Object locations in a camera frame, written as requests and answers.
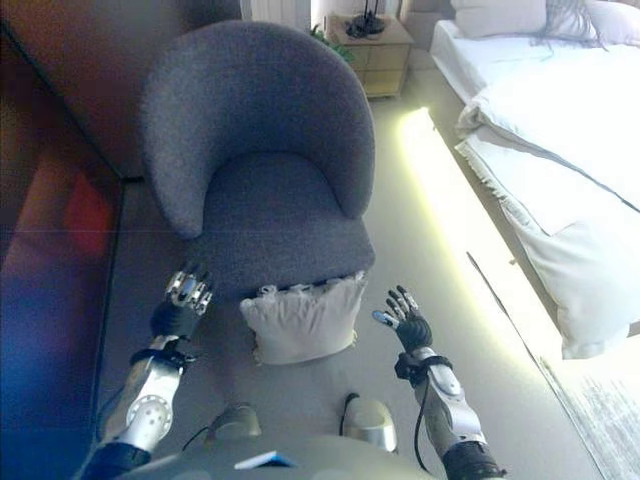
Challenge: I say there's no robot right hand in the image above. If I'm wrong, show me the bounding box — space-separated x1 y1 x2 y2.
372 284 434 356

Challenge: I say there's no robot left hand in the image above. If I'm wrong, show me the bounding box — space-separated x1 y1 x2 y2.
149 259 217 342

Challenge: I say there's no white fringed cushion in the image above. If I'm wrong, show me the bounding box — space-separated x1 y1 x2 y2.
238 269 369 367

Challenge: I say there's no silver robot right leg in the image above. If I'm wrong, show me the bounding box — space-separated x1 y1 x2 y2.
341 392 399 454

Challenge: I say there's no silver robot leg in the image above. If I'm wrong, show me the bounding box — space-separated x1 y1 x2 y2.
209 402 264 442
341 392 399 454

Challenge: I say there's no silver robot left leg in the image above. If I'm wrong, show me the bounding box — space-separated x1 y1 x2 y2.
209 402 264 442

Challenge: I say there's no glossy dark cabinet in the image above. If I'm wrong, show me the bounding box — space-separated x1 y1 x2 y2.
0 0 149 480

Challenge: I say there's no grey robot torso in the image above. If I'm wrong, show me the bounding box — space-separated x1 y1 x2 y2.
114 433 426 480

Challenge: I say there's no grey woven rug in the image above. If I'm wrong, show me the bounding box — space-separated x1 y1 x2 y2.
539 354 640 480

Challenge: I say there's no grey fabric armchair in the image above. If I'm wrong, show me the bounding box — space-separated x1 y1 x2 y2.
141 19 377 301

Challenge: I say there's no bed with white duvet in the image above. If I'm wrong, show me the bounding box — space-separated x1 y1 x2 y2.
429 0 640 361

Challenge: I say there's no light wooden nightstand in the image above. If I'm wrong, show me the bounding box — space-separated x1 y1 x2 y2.
323 12 414 101

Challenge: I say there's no green leafy plant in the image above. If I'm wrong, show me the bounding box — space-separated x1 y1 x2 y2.
308 24 357 62

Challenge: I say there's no white pleated curtain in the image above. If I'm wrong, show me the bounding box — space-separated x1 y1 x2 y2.
239 0 312 32

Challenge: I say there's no white bed pillow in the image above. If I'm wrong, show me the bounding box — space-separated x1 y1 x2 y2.
449 0 547 39

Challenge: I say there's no grey tasselled throw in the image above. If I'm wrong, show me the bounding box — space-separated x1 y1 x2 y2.
528 0 612 52

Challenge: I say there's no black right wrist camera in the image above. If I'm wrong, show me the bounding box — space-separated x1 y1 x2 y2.
394 352 417 382

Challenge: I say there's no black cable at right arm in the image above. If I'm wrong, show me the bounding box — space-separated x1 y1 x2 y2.
413 367 437 472

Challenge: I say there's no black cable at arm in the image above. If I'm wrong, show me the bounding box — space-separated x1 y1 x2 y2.
181 423 217 452
413 367 437 472

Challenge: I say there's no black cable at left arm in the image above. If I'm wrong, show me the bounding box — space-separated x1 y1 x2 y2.
181 423 217 452

